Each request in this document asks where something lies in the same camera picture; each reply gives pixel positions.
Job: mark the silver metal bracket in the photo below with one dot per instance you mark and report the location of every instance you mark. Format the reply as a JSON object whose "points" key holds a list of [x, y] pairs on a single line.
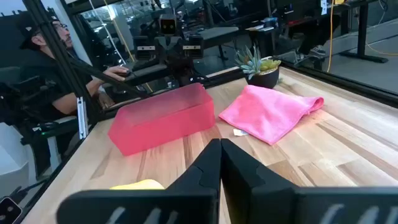
{"points": [[82, 118]]}

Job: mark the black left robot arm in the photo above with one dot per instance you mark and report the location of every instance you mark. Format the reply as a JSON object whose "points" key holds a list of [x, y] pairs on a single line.
{"points": [[180, 68]]}

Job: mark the succulent in black pot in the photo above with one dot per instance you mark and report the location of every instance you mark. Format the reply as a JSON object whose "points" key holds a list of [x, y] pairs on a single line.
{"points": [[261, 74]]}

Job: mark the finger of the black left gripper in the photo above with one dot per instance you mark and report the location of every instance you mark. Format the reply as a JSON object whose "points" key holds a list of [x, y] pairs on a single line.
{"points": [[192, 46], [144, 46]]}

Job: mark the grey desk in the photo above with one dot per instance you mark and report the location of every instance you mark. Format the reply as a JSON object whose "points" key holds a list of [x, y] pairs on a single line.
{"points": [[146, 73]]}

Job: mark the pink microfiber towel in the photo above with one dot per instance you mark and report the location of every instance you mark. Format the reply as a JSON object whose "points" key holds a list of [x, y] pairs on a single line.
{"points": [[267, 112]]}

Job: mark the pink translucent plastic bin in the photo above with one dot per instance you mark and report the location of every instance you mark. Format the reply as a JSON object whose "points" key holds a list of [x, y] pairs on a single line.
{"points": [[161, 121]]}

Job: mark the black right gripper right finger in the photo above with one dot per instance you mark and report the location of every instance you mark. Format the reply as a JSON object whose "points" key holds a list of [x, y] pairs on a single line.
{"points": [[264, 199]]}

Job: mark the yellow microfiber towel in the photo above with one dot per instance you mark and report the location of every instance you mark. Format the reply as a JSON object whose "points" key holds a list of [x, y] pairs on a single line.
{"points": [[140, 185]]}

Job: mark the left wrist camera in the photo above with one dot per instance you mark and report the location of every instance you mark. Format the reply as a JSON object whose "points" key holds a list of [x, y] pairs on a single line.
{"points": [[168, 25]]}

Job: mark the black standing desk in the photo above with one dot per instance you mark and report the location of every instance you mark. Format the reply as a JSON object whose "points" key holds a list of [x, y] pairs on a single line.
{"points": [[362, 31]]}

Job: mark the small black camera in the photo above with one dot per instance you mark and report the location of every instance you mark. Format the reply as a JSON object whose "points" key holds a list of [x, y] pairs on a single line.
{"points": [[9, 211]]}

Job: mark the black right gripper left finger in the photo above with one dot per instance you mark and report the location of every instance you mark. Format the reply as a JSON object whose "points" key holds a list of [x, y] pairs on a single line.
{"points": [[199, 193]]}

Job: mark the grey table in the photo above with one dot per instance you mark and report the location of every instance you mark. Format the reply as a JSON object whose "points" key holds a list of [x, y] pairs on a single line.
{"points": [[217, 32]]}

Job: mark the person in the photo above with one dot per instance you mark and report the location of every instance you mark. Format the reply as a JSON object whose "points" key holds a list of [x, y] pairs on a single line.
{"points": [[314, 34], [35, 39]]}

